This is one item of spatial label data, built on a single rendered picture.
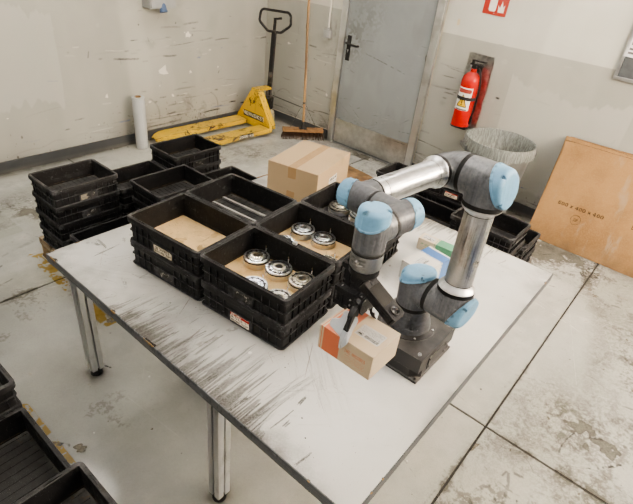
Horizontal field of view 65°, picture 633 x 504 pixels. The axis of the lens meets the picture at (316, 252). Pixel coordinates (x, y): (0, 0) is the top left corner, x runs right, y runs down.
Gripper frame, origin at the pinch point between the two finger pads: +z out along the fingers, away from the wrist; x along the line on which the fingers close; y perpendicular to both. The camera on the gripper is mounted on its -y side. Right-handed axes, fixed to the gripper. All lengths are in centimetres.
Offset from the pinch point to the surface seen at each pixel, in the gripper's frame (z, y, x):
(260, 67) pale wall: 55, 383, -341
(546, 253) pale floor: 111, 13, -297
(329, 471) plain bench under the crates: 39.7, -4.9, 10.9
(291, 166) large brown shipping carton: 20, 112, -98
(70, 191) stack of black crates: 53, 214, -28
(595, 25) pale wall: -47, 49, -348
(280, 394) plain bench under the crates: 39.6, 23.0, 1.1
